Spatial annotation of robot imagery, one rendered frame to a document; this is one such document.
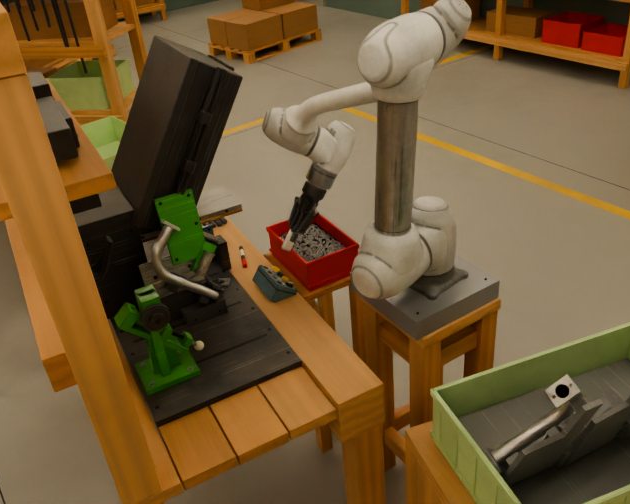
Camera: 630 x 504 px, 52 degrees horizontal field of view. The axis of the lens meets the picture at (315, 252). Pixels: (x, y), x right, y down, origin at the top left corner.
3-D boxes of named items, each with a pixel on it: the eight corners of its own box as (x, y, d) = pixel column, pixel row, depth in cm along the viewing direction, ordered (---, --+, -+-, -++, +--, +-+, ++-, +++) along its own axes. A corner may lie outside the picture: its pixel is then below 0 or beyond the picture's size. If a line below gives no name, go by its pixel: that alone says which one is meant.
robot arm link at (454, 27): (416, 29, 169) (385, 42, 161) (460, -22, 154) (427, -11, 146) (447, 68, 168) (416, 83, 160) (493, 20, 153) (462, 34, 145)
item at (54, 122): (67, 137, 155) (59, 109, 151) (79, 157, 144) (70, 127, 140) (37, 144, 152) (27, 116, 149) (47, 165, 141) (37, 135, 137)
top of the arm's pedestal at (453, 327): (433, 266, 228) (433, 256, 226) (500, 308, 205) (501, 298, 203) (360, 300, 215) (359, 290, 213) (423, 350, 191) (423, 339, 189)
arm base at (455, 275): (416, 251, 217) (416, 236, 215) (470, 275, 203) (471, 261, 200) (379, 273, 208) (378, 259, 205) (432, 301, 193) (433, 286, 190)
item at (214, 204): (225, 194, 226) (223, 186, 224) (242, 211, 213) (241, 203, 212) (115, 227, 211) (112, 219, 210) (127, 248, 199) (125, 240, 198)
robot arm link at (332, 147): (335, 171, 211) (299, 155, 207) (356, 127, 208) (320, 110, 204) (343, 178, 201) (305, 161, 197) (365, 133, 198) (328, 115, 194)
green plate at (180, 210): (201, 248, 205) (184, 185, 199) (209, 254, 198) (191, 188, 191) (167, 260, 201) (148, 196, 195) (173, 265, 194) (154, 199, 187)
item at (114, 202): (135, 260, 231) (111, 174, 213) (160, 301, 208) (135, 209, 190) (84, 277, 225) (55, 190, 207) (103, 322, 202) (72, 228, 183)
